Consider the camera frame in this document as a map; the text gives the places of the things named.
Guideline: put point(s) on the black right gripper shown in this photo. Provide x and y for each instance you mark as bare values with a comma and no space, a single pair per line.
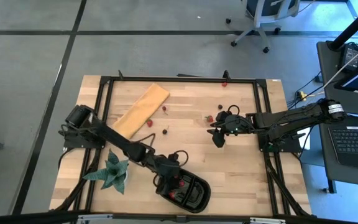
235,124

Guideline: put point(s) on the green plant in white pot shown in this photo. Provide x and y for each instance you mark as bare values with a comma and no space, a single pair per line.
113,171

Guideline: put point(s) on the yellow folded cloth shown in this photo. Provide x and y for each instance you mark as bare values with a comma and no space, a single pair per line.
145,109

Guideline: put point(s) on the black plastic tupperware container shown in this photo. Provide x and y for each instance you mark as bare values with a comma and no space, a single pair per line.
197,196

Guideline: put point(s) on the yellow plug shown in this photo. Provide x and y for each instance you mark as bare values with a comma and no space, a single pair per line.
302,95

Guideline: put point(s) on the black laptop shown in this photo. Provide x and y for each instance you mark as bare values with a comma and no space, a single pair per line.
353,143

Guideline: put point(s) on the white office chair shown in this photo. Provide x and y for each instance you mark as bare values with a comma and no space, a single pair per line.
266,18

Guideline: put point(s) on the black side desk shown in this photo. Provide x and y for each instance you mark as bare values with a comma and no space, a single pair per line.
337,96
328,168

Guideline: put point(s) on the black camera rig bar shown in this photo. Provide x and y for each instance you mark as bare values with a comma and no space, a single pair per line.
26,217

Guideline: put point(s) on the silver aluminium bracket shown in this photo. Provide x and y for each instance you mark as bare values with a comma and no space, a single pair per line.
267,221
95,217

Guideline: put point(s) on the small red cherry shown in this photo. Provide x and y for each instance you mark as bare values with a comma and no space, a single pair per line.
224,84

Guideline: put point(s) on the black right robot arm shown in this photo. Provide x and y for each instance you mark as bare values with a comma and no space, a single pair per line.
291,119

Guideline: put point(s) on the white paper sheet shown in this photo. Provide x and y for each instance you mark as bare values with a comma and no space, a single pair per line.
305,141

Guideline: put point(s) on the black diagonal post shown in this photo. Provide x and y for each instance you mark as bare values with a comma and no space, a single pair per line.
353,27

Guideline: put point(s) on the red cherry with stem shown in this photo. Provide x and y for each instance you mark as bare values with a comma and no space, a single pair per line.
164,108
181,183

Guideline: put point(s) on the black power adapter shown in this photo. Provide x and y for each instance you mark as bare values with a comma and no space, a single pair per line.
351,56

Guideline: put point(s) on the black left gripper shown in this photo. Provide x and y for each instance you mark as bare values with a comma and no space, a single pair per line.
168,168

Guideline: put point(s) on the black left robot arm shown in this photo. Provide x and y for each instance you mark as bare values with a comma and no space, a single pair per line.
117,141

